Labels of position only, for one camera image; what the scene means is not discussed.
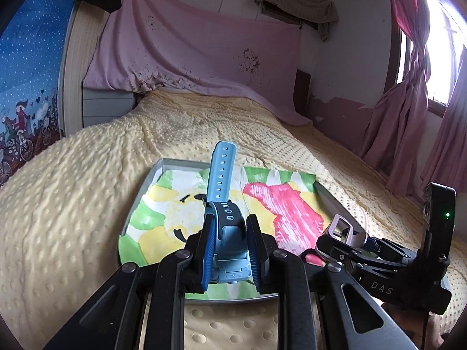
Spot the grey metal tray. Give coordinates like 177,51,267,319
118,153,455,314

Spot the blue patterned fabric wardrobe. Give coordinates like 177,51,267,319
1,0,75,183

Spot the olive cloth on shelf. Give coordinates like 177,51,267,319
255,0,339,42

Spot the black camera unit right gripper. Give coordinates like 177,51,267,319
422,183,457,262

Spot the light blue watch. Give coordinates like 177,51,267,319
202,141,251,289

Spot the pink sheet on headboard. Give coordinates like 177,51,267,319
83,0,309,126

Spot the pink curtain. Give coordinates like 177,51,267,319
359,0,466,197

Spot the wooden headboard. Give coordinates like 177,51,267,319
59,2,135,136

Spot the dark board beside bed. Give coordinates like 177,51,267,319
293,70,311,116

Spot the yellow dotted blanket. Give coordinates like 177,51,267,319
1,92,424,349

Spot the right hand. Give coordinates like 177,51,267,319
381,302,466,349

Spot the metal belt buckle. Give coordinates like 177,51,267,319
325,214,368,248

